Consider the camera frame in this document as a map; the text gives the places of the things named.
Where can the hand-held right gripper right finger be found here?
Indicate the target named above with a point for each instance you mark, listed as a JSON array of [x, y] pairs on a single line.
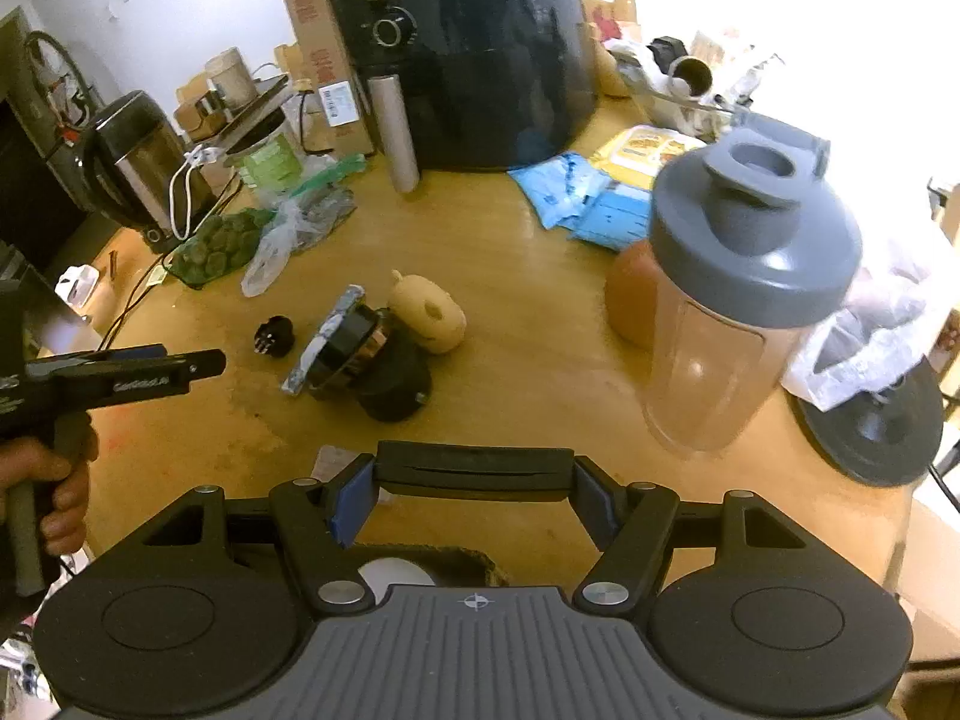
[[596, 510]]

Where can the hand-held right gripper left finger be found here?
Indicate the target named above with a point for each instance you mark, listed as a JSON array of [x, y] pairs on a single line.
[[352, 502]]

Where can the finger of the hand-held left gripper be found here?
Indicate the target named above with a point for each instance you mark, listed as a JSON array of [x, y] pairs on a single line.
[[135, 352], [135, 382]]

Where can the white lidded jar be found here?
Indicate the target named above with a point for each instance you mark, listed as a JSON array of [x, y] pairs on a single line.
[[397, 576]]

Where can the black round cup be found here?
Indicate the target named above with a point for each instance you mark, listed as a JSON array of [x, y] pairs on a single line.
[[394, 390]]

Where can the black rectangular case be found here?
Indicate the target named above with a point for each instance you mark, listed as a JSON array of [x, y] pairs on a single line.
[[472, 469]]

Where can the black tape roll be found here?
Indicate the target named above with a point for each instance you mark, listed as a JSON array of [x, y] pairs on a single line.
[[349, 345]]

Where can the person's left hand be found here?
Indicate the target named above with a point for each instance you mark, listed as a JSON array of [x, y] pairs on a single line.
[[64, 502]]

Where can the white paper scrap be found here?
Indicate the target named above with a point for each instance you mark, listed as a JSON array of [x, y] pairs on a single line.
[[330, 463]]

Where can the grey device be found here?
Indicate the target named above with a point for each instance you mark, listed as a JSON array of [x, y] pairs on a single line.
[[64, 326]]

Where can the white charger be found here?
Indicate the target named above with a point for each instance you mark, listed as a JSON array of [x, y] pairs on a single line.
[[77, 285]]

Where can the bag of green fruits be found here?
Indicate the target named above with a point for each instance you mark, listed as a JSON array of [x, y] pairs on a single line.
[[217, 247]]

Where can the silver foil strip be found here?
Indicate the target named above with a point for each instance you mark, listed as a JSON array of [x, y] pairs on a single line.
[[315, 349]]

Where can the black steel kettle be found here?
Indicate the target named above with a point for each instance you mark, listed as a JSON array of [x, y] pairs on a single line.
[[142, 157]]

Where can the yellow plush toy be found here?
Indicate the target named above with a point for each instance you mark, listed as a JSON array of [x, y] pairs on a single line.
[[427, 315]]

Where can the orange fruit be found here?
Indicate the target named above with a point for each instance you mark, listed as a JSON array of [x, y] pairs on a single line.
[[630, 292]]

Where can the clear plastic bag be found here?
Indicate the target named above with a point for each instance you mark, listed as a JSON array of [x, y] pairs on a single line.
[[315, 206]]

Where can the green tub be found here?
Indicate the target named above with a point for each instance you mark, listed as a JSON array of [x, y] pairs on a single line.
[[270, 161]]

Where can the small cardboard box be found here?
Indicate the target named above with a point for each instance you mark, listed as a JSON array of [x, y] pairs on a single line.
[[196, 111]]

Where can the dark flat board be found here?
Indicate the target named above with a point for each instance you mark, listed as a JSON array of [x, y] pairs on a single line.
[[247, 112]]

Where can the bicycle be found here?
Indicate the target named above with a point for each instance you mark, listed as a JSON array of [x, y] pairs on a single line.
[[60, 75]]

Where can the beige cup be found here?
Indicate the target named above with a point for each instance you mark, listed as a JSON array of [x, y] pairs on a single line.
[[231, 79]]

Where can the dark grey round base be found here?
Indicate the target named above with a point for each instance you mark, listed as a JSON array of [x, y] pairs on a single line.
[[877, 435]]

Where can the blue packet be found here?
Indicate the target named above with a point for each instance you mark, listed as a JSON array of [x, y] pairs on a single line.
[[619, 217], [559, 184]]

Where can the clear shaker bottle grey lid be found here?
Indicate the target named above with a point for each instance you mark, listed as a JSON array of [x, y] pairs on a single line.
[[742, 255]]

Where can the white plastic bag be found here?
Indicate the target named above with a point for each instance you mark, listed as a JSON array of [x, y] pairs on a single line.
[[877, 330]]

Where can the white paper tube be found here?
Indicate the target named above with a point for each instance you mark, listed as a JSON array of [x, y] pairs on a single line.
[[394, 135]]

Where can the yellow wipes pack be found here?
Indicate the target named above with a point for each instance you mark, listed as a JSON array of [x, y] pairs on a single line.
[[645, 154]]

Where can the tall cardboard box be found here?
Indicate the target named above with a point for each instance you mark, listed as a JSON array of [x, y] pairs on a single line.
[[311, 37]]

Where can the clear storage container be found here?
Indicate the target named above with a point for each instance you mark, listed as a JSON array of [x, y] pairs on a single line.
[[675, 109]]

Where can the dark metal can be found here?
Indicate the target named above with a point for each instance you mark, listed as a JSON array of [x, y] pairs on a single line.
[[694, 76]]

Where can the black air fryer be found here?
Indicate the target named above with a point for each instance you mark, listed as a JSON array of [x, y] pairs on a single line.
[[480, 52]]

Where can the beige package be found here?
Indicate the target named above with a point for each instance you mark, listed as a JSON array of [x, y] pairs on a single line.
[[611, 22]]

